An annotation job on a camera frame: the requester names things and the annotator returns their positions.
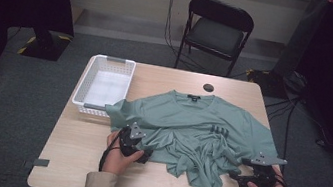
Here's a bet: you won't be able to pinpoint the green t-shirt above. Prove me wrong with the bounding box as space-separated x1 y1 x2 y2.
93 78 288 187

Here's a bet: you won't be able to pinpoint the grey tape strip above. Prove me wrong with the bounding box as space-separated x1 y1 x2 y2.
22 155 51 172

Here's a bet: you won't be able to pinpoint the black folding chair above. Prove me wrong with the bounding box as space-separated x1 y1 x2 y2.
172 0 259 81

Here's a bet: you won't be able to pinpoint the white plastic basket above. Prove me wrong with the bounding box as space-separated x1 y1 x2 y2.
69 50 137 122

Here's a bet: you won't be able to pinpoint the black yellow-striped stand base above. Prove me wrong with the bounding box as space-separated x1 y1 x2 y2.
243 66 293 101
17 25 75 65

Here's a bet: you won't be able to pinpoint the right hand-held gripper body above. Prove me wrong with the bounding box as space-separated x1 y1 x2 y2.
245 149 289 187

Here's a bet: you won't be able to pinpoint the grey leaning panel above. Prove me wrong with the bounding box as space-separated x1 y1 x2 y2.
272 0 330 83

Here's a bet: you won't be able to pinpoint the person's left hand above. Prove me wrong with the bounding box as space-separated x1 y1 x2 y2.
100 129 149 181

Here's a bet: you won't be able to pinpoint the round dark table grommet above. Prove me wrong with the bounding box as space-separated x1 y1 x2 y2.
201 82 216 94

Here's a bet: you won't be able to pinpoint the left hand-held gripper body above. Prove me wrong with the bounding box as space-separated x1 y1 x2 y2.
115 120 150 162

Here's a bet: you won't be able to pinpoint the black floor cables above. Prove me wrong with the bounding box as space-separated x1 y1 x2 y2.
255 88 333 168

